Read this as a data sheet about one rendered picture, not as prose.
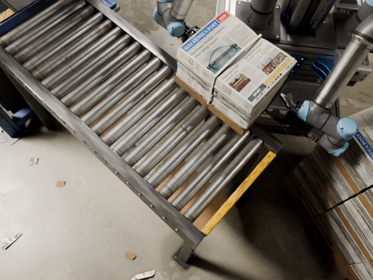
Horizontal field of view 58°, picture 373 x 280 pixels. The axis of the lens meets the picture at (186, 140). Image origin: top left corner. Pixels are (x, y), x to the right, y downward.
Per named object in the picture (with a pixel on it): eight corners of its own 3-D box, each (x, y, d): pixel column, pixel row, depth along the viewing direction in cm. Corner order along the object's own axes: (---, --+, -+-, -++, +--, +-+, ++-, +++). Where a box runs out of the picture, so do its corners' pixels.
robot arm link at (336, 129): (327, 123, 123) (315, 135, 133) (355, 139, 121) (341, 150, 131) (336, 107, 126) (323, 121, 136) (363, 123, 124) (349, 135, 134)
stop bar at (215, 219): (276, 156, 135) (277, 154, 133) (206, 238, 120) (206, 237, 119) (270, 151, 136) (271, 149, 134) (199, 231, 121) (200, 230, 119)
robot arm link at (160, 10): (179, 1, 144) (177, 20, 154) (170, -16, 148) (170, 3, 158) (161, 5, 143) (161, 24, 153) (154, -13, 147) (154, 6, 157)
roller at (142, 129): (196, 90, 150) (192, 81, 147) (119, 161, 134) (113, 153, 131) (189, 88, 154) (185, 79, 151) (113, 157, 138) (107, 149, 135)
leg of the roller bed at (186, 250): (191, 256, 194) (202, 239, 132) (185, 264, 192) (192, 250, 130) (184, 249, 195) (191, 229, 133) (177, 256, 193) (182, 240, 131)
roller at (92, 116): (164, 66, 157) (164, 59, 152) (86, 131, 141) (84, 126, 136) (156, 60, 158) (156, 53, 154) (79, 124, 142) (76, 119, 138)
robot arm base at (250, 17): (243, 5, 166) (247, -11, 157) (273, 9, 166) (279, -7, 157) (241, 29, 160) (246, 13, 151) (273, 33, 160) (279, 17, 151)
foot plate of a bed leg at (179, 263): (201, 255, 194) (201, 255, 193) (185, 275, 189) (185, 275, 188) (184, 239, 197) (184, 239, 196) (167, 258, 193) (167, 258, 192)
